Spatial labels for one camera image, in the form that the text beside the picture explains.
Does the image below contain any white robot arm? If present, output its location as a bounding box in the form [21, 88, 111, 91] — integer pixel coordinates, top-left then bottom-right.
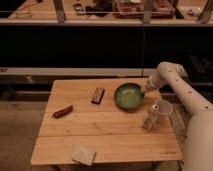
[145, 62, 213, 171]

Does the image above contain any clear plastic cup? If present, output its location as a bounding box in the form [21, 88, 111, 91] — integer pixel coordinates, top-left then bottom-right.
[153, 99, 173, 118]

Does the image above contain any beige sponge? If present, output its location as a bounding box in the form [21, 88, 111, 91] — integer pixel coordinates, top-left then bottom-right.
[71, 146, 96, 166]

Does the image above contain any brown sausage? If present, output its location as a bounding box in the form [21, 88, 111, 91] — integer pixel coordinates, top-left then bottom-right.
[53, 105, 73, 119]

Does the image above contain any red tray on shelf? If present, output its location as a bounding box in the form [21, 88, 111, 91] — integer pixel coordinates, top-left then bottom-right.
[112, 0, 175, 18]

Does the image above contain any green ceramic bowl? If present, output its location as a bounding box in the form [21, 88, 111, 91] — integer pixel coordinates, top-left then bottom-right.
[114, 83, 145, 110]

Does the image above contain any black object on shelf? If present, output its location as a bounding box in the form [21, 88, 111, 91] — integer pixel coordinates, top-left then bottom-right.
[85, 2, 112, 17]

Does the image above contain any brown chocolate bar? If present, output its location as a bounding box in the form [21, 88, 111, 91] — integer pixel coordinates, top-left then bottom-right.
[91, 87, 105, 104]

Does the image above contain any wooden table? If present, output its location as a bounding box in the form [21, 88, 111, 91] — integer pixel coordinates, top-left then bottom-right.
[31, 78, 182, 165]

